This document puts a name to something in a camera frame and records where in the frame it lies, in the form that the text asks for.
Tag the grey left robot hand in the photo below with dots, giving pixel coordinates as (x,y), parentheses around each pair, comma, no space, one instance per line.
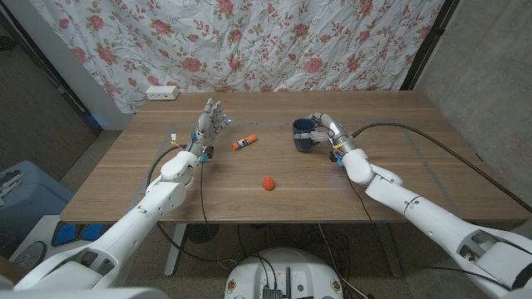
(205,126)

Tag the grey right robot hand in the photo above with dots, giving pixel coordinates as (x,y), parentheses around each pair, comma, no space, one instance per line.
(336,133)

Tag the dark blue ceramic mug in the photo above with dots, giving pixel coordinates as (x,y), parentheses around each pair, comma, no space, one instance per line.
(302,143)

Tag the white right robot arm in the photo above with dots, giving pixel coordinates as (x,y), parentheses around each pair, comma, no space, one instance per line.
(415,207)

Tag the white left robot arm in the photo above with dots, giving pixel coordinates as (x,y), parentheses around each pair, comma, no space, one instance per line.
(137,224)

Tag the red strawberry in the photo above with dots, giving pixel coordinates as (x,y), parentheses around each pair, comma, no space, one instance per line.
(269,183)

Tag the orange glue stick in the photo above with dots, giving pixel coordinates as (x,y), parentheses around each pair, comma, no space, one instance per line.
(245,142)

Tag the white power strip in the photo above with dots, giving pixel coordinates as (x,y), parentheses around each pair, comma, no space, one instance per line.
(162,92)

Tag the floral backdrop cloth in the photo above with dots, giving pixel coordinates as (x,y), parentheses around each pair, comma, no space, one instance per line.
(249,41)

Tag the black backdrop stand pole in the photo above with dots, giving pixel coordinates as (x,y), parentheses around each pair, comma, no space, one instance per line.
(428,41)

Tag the white table leg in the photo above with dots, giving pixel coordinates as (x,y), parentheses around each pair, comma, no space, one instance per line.
(174,253)

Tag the grey table leg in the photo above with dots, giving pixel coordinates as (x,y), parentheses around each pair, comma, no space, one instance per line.
(390,253)

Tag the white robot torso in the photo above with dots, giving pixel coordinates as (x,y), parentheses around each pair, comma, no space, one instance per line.
(299,270)

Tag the blue storage bin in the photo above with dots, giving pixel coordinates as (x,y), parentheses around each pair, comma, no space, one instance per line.
(33,203)

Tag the white box with blue print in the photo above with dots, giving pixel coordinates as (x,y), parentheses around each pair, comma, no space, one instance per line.
(45,232)

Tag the grey sneaker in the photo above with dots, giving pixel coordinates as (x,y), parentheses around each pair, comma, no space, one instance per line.
(31,254)

